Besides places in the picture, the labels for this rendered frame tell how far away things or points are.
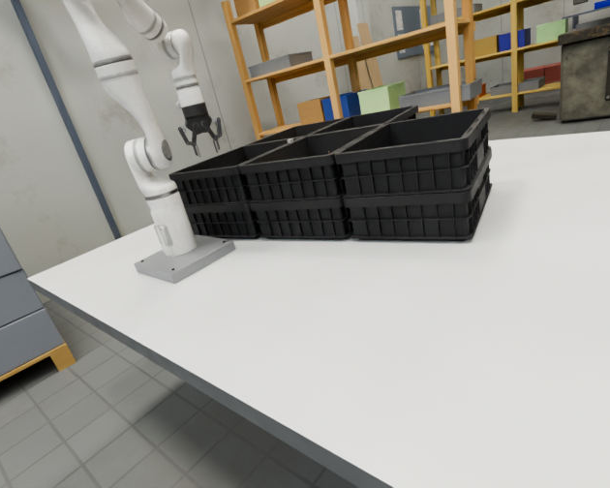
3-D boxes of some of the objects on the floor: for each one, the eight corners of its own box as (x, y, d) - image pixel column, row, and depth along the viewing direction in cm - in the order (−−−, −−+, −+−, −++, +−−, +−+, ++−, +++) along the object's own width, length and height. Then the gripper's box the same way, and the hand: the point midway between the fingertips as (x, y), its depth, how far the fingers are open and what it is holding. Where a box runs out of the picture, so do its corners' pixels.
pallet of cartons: (583, 78, 798) (584, 57, 783) (576, 84, 743) (577, 61, 727) (520, 88, 877) (519, 69, 861) (509, 94, 821) (508, 74, 805)
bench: (590, 905, 52) (652, 634, 26) (108, 426, 157) (26, 278, 132) (645, 299, 157) (669, 126, 131) (334, 256, 262) (313, 155, 236)
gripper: (168, 107, 114) (186, 162, 120) (217, 96, 117) (232, 149, 124) (167, 108, 120) (185, 160, 126) (214, 98, 124) (228, 147, 130)
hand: (207, 150), depth 124 cm, fingers open, 5 cm apart
